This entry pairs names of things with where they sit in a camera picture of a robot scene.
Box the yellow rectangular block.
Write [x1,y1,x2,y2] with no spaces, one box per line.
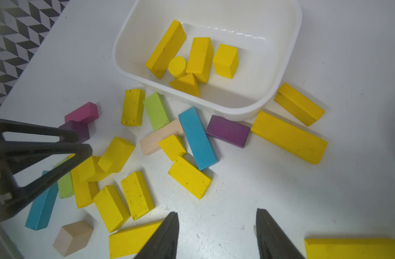
[186,37,214,84]

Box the magenta block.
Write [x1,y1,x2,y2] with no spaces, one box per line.
[64,102,99,124]

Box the small natural wood cube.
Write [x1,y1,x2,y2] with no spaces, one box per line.
[53,220,93,257]

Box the teal block back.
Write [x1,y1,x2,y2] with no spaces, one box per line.
[179,107,219,170]

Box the purple flat block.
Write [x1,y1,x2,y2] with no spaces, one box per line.
[206,115,250,148]

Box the natural wood block back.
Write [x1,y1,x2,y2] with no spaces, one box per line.
[140,119,185,155]

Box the dark purple block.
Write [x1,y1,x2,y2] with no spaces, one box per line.
[58,120,90,144]

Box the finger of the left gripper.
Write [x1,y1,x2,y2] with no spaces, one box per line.
[0,117,93,224]

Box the white plastic tray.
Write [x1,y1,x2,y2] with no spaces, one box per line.
[113,1,302,121]

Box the light green block front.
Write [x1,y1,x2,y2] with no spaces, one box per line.
[57,172,74,199]

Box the light green block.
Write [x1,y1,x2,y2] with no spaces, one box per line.
[57,172,74,199]
[143,92,170,131]

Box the yellow cube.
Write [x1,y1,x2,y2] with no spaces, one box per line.
[212,44,239,79]

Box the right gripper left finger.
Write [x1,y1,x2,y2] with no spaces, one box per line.
[135,212,180,259]

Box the yellow block middle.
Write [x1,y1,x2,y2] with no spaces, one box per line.
[168,156,212,200]

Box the long teal block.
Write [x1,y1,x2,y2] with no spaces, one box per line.
[25,182,58,231]

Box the light green block back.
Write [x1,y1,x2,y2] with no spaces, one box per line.
[143,92,170,131]

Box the yellow cylinder block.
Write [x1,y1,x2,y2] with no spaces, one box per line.
[168,56,187,78]

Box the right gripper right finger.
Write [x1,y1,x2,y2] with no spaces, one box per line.
[256,208,305,259]

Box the long yellow block front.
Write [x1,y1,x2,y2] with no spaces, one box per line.
[109,220,163,259]

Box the yellow triangle block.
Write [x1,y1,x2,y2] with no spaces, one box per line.
[169,73,201,97]

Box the long yellow bar block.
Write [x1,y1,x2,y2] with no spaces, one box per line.
[251,111,328,165]

